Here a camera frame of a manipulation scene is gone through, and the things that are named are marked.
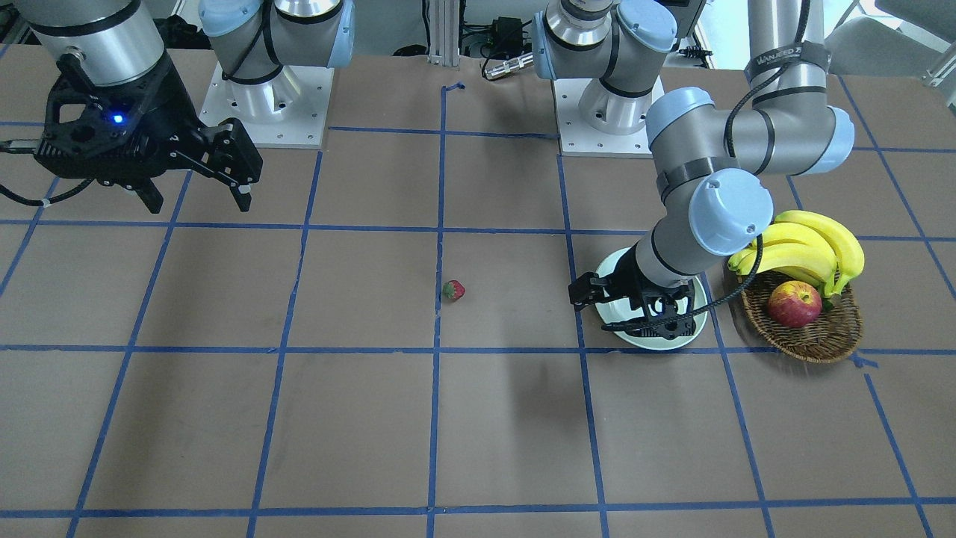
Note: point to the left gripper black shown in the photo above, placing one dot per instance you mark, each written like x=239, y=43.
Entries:
x=626, y=285

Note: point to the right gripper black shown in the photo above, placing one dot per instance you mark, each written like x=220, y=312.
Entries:
x=159, y=112

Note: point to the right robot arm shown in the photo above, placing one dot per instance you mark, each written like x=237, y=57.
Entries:
x=117, y=41

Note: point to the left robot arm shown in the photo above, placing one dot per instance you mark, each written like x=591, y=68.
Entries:
x=707, y=160

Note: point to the red yellow apple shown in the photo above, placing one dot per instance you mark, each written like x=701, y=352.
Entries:
x=794, y=304

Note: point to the yellow banana bunch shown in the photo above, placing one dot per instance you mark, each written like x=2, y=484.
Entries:
x=806, y=246

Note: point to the brown wicker basket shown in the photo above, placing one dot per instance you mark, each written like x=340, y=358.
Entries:
x=832, y=337

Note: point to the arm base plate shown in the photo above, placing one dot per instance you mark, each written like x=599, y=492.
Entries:
x=289, y=112
x=594, y=122

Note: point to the aluminium frame post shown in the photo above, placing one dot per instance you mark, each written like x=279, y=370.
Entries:
x=443, y=21

